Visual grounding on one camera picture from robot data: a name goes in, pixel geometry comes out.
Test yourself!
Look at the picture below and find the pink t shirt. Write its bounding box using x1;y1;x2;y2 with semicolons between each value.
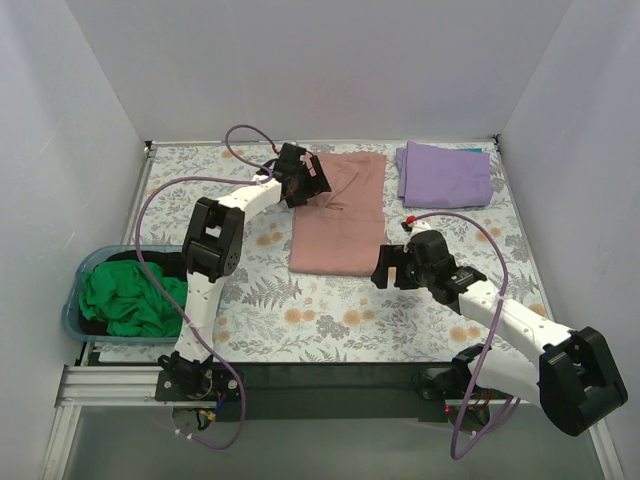
289;152;387;276

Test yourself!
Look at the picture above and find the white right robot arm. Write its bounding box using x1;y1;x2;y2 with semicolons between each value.
371;230;628;436

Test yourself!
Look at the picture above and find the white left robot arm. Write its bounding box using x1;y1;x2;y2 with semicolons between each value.
159;143;331;400

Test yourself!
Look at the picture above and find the folded purple t shirt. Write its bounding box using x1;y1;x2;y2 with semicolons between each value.
395;141;493;210

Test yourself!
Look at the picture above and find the floral table mat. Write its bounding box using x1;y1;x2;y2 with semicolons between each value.
95;139;569;364

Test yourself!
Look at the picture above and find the green t shirt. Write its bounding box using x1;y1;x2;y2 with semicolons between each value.
79;260;187;337

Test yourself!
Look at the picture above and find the blue plastic basket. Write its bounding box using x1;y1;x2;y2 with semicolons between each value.
61;245;186;345

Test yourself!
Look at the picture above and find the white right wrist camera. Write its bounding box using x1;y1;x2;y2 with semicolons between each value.
402;216;432;236

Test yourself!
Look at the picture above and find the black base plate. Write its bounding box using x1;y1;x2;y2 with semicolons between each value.
154;360;506;425

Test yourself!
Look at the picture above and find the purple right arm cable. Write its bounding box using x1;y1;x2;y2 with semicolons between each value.
402;210;522;461

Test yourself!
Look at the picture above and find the aluminium frame rail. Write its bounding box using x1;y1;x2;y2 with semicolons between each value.
54;362;601;407

